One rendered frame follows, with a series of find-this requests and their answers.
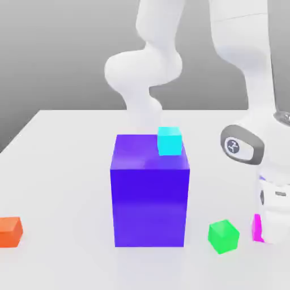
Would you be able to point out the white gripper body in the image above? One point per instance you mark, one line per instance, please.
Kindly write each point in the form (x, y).
(271, 201)

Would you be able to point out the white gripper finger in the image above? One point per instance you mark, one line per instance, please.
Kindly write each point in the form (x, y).
(275, 228)

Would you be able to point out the small magenta cube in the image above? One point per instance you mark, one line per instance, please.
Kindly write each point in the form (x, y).
(257, 228)

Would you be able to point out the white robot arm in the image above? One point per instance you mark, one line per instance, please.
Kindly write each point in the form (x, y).
(145, 68)

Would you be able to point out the small green cube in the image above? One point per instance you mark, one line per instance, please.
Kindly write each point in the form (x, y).
(223, 238)

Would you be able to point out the small cyan cube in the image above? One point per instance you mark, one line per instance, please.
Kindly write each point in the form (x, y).
(170, 142)

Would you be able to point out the small orange cube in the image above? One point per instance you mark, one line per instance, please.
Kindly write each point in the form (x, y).
(10, 233)

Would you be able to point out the large purple box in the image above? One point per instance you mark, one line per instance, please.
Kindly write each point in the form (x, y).
(149, 204)

